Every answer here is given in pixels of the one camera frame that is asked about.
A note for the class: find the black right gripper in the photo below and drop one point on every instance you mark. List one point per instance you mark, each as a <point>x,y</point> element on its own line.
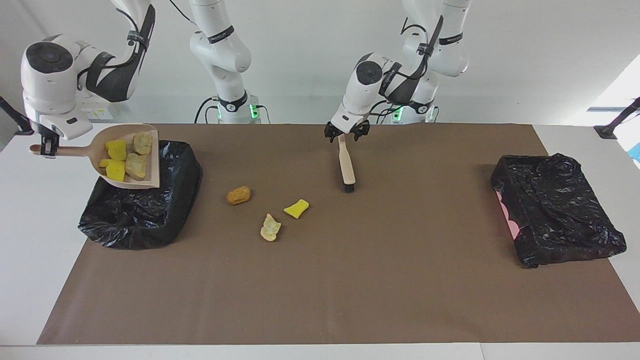
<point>50,134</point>

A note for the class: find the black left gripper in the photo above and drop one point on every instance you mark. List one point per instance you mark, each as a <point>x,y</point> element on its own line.
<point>350,127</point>

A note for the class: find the beige brush black bristles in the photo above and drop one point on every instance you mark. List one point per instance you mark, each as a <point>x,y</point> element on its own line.
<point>346,170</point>

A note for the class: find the orange striped croissant piece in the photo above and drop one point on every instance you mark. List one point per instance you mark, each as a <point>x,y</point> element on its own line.
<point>136,166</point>

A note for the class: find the small yellow sponge piece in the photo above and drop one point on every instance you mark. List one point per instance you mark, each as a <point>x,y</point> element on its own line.
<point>296,208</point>

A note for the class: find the beige plastic dustpan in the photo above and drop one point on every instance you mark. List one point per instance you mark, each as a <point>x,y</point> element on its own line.
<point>151,175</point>

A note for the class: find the pale yellow food piece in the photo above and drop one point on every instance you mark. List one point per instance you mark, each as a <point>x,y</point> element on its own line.
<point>270,229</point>

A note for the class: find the brown bread nugget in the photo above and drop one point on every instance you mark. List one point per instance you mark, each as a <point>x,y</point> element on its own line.
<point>239,195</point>

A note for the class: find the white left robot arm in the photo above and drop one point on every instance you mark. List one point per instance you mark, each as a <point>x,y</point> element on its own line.
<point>365,85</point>

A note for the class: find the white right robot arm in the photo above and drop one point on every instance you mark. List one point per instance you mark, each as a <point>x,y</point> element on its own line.
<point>50,85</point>

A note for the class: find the pink bin with black bag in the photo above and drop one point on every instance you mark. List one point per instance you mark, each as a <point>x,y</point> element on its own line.
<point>555,210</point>

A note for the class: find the brown paper mat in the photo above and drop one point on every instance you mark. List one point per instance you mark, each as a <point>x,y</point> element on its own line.
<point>200,300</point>

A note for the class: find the blue object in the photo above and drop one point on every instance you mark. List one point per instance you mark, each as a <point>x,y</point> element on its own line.
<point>637,152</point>

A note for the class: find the white wall socket box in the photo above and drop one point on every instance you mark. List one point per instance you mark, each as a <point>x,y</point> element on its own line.
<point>97,111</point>

